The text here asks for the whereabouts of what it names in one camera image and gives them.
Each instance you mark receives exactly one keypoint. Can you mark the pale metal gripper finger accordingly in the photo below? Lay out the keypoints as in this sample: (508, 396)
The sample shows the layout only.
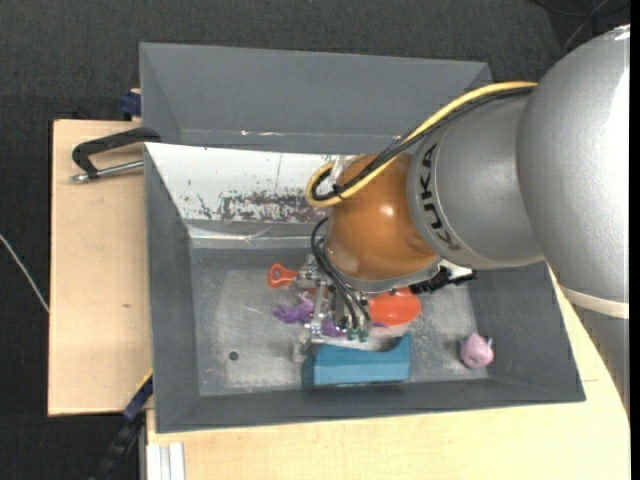
(304, 284)
(311, 340)

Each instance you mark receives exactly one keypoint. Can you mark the orange plastic tool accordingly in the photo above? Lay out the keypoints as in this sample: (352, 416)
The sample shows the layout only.
(278, 275)

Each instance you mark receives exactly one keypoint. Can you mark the purple toy animal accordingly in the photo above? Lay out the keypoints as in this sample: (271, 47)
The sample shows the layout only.
(292, 312)

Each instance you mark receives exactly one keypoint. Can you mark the white cloth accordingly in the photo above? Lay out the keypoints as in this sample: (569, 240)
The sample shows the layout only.
(382, 340)

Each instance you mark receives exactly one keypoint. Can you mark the orange round toy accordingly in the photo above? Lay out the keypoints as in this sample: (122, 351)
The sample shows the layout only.
(397, 308)

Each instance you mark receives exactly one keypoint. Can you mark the blue block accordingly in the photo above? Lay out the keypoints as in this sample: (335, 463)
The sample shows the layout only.
(360, 365)

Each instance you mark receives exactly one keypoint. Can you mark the grey metal bin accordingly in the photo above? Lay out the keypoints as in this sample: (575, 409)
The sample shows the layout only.
(240, 328)

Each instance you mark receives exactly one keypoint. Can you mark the pink toy animal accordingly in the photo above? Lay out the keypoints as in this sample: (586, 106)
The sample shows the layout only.
(477, 350)

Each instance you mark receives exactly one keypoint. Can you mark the pale wood board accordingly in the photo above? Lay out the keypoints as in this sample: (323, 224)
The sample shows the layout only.
(95, 268)

